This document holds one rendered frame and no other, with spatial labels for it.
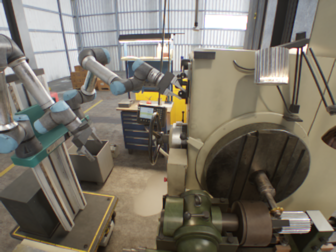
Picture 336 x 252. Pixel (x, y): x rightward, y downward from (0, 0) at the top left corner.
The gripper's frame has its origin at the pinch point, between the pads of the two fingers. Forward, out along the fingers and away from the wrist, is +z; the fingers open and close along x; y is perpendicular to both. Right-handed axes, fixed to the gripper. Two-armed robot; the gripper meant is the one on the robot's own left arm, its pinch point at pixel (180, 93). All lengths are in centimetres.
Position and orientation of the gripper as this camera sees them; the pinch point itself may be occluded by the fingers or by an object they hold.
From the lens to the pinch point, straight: 94.6
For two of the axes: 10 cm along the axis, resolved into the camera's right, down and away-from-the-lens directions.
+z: 8.3, 5.5, 0.0
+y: -0.9, 1.4, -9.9
